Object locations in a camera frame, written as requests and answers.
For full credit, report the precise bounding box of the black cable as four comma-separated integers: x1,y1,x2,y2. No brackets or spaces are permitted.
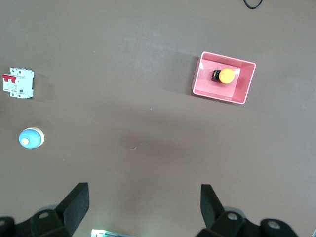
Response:
243,0,264,10

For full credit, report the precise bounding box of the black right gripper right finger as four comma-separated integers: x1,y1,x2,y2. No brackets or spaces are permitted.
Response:
196,184,300,237

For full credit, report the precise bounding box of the silver metal object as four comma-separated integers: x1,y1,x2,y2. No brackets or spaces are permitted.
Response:
90,229,136,237

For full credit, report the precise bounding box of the blue dome call bell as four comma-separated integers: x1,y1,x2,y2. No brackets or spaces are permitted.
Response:
18,127,45,150

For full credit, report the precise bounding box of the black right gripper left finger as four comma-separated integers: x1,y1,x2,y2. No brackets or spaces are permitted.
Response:
0,182,90,237

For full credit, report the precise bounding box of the white circuit breaker red switch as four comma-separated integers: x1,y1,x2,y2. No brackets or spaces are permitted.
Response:
2,67,35,99

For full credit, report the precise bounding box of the yellow mushroom push button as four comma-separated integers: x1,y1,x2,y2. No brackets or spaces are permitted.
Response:
211,68,236,85

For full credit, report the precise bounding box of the pink plastic box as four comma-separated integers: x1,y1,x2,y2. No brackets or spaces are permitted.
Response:
192,51,257,105

